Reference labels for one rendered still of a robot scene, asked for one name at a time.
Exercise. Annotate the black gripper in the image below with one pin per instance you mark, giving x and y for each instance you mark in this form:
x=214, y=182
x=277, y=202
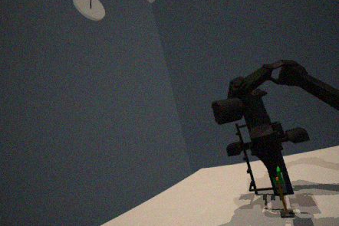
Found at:
x=293, y=135

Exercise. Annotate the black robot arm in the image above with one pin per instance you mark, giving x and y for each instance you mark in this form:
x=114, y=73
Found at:
x=241, y=101

